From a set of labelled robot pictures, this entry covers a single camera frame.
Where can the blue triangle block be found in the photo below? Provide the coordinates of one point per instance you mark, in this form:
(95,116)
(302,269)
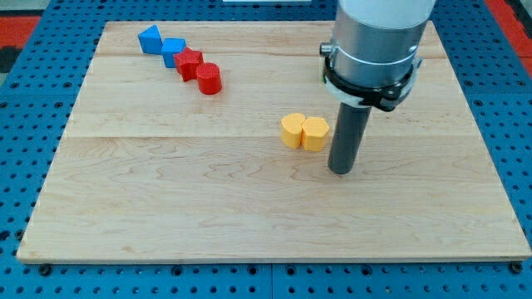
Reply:
(150,40)

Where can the light wooden board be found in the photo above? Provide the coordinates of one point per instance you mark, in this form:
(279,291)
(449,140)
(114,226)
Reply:
(149,170)

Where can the blue cube block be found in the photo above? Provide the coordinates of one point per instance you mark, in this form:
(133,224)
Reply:
(171,46)

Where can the black white clamp collar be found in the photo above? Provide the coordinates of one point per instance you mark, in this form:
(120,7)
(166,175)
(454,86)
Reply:
(385,98)

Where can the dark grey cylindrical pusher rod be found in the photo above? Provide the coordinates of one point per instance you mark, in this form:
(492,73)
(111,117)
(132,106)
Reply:
(349,130)

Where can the red cylinder block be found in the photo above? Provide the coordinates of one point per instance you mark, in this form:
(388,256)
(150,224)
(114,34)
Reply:
(209,78)

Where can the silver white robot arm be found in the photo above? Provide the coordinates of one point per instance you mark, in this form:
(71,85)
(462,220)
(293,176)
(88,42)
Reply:
(370,62)

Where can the yellow hexagon block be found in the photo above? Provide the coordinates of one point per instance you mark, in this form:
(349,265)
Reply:
(314,133)

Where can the red star block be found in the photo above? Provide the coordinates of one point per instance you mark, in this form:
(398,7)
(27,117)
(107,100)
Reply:
(186,63)

